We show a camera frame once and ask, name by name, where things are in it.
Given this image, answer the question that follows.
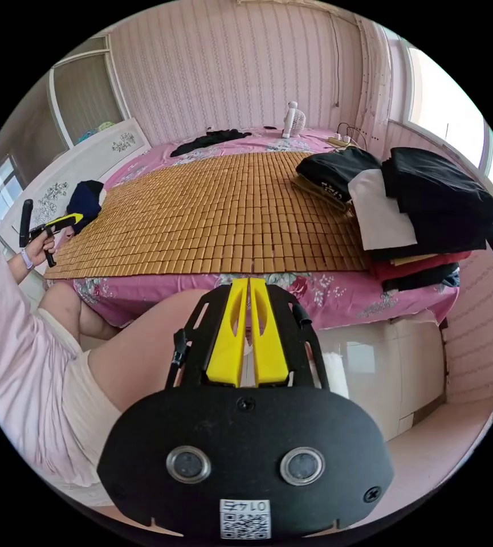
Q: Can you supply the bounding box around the bed with woven mat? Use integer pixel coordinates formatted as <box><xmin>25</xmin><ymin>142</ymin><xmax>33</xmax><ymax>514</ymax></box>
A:
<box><xmin>42</xmin><ymin>126</ymin><xmax>462</xmax><ymax>442</ymax></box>

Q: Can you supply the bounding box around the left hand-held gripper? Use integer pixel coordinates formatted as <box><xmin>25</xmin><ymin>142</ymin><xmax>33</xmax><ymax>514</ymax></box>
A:
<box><xmin>28</xmin><ymin>213</ymin><xmax>83</xmax><ymax>269</ymax></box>

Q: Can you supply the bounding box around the black garment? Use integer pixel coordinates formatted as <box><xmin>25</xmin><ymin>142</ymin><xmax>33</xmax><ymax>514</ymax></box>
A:
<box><xmin>169</xmin><ymin>129</ymin><xmax>254</xmax><ymax>158</ymax></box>

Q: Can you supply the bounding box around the dark blue short sleeve shirt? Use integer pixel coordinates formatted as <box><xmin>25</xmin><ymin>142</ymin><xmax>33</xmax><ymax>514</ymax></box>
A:
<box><xmin>66</xmin><ymin>179</ymin><xmax>107</xmax><ymax>235</ymax></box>

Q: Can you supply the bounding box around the window with dark frame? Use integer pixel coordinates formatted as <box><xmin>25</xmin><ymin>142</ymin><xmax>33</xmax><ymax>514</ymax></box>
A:
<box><xmin>0</xmin><ymin>147</ymin><xmax>27</xmax><ymax>225</ymax></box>

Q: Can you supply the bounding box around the white flowered headboard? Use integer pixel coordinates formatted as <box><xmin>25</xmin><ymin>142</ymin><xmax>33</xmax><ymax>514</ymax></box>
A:
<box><xmin>0</xmin><ymin>117</ymin><xmax>153</xmax><ymax>258</ymax></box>

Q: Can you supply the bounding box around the person's left forearm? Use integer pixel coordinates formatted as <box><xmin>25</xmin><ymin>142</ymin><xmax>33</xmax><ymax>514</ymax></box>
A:
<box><xmin>7</xmin><ymin>248</ymin><xmax>36</xmax><ymax>284</ymax></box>

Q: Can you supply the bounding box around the small white fan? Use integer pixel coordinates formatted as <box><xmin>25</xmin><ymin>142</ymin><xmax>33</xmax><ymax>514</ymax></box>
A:
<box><xmin>280</xmin><ymin>100</ymin><xmax>307</xmax><ymax>140</ymax></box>

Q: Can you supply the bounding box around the person's left hand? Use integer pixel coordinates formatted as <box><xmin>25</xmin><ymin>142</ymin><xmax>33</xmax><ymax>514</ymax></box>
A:
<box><xmin>25</xmin><ymin>234</ymin><xmax>56</xmax><ymax>270</ymax></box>

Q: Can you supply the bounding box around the white framed glass door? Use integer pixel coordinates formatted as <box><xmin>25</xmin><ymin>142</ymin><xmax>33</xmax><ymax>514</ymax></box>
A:
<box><xmin>48</xmin><ymin>35</ymin><xmax>128</xmax><ymax>147</ymax></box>

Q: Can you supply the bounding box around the person's body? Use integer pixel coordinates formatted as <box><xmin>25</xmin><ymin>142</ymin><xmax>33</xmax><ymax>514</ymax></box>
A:
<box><xmin>0</xmin><ymin>204</ymin><xmax>215</xmax><ymax>509</ymax></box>

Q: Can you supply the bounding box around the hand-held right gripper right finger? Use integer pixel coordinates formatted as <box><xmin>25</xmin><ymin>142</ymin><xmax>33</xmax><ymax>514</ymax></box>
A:
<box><xmin>249</xmin><ymin>278</ymin><xmax>293</xmax><ymax>389</ymax></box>

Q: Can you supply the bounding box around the bright window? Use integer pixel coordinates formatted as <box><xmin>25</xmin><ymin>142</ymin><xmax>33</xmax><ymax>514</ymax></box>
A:
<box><xmin>400</xmin><ymin>42</ymin><xmax>493</xmax><ymax>173</ymax></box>

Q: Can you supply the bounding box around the pile of clothes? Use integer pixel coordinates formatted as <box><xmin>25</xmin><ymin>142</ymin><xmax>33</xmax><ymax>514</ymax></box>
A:
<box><xmin>290</xmin><ymin>146</ymin><xmax>493</xmax><ymax>294</ymax></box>

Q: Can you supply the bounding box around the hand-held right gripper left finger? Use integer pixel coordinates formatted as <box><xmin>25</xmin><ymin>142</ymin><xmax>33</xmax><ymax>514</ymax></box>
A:
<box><xmin>205</xmin><ymin>278</ymin><xmax>249</xmax><ymax>389</ymax></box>

